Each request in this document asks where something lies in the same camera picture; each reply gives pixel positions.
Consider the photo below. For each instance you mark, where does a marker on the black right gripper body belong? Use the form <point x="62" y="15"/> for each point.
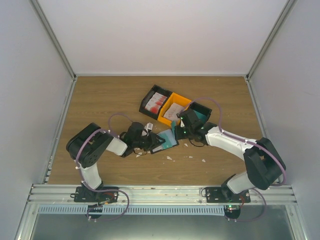
<point x="189" y="131"/>

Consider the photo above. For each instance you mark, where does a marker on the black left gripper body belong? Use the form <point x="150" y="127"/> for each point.
<point x="145" y="143"/>

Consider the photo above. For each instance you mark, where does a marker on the black leather card holder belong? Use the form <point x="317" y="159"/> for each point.
<point x="168" y="140"/>

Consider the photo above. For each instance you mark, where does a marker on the teal white credit card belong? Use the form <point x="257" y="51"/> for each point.
<point x="173" y="129"/>

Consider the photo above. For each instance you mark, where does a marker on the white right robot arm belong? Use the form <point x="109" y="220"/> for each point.
<point x="263" y="164"/>

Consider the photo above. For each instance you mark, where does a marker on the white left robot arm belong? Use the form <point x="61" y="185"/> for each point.
<point x="86" y="147"/>

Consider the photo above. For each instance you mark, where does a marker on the teal card stack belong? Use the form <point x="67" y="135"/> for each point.
<point x="201" y="117"/>

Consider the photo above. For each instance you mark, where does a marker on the red white card stack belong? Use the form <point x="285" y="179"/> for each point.
<point x="154" y="104"/>

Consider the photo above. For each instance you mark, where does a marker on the black right storage bin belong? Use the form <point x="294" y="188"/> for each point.
<point x="201" y="108"/>

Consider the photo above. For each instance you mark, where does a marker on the black storage bin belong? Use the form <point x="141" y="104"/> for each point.
<point x="201" y="108"/>
<point x="153" y="90"/>

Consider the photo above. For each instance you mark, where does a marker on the yellow middle storage bin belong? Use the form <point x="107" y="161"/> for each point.
<point x="174" y="98"/>

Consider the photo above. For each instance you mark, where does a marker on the black left storage bin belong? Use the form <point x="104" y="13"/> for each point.
<point x="153" y="90"/>

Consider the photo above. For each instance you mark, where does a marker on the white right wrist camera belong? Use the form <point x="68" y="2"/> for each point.
<point x="181" y="117"/>

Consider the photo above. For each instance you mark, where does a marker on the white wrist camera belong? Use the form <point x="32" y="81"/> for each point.
<point x="148" y="128"/>
<point x="181" y="117"/>

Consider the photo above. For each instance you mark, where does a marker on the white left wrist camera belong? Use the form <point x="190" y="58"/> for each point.
<point x="148" y="128"/>

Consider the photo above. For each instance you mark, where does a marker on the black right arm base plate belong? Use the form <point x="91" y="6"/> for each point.
<point x="216" y="194"/>

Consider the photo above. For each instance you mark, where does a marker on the grey slotted cable duct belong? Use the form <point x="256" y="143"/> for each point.
<point x="208" y="210"/>

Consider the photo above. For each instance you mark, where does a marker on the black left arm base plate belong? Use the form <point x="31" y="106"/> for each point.
<point x="84" y="195"/>

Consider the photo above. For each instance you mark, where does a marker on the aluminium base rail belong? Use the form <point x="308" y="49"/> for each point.
<point x="190" y="195"/>

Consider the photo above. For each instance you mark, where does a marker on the aluminium corner post right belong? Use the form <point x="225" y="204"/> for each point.
<point x="283" y="15"/>

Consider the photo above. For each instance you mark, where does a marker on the aluminium corner post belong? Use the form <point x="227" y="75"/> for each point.
<point x="283" y="15"/>
<point x="52" y="36"/>

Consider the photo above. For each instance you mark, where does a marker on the aluminium corner post left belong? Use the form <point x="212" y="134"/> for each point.
<point x="52" y="36"/>

